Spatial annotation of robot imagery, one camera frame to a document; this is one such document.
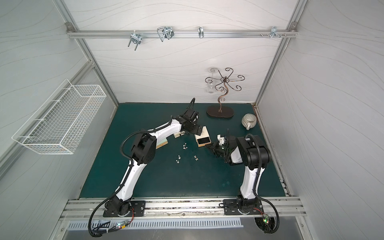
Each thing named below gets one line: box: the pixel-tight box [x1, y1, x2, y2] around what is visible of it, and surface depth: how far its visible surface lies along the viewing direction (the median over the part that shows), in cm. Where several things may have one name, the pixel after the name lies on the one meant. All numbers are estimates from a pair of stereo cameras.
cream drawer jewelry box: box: [194, 126, 212, 148], surface depth 97 cm
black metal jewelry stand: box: [205, 67, 245, 118], surface depth 99 cm
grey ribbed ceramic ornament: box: [241, 113, 257, 131], surface depth 104 cm
